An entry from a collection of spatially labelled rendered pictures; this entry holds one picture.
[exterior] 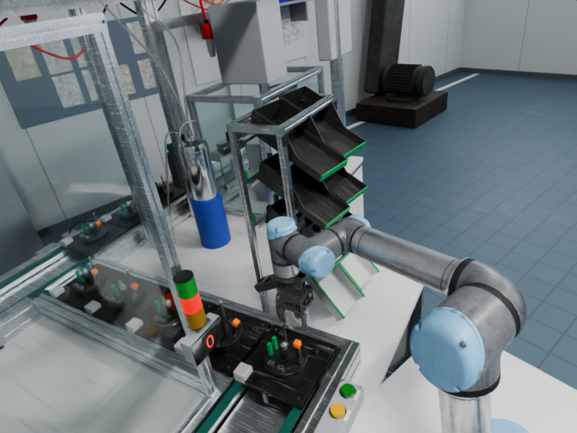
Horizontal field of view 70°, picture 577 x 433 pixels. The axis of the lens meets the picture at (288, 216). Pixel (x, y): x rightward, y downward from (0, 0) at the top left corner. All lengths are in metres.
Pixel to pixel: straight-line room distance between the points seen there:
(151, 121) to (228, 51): 2.86
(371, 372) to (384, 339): 0.15
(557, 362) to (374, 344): 1.50
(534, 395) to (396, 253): 0.75
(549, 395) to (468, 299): 0.82
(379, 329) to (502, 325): 0.90
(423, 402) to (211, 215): 1.24
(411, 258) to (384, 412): 0.62
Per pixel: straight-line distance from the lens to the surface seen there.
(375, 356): 1.51
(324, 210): 1.28
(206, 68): 5.24
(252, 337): 1.46
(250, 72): 2.22
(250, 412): 1.34
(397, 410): 1.39
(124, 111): 0.88
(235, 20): 2.21
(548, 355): 2.86
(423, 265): 0.87
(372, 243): 0.94
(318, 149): 1.26
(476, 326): 0.70
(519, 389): 1.51
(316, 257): 0.92
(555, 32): 8.75
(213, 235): 2.09
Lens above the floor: 2.00
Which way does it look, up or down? 30 degrees down
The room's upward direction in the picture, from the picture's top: 8 degrees counter-clockwise
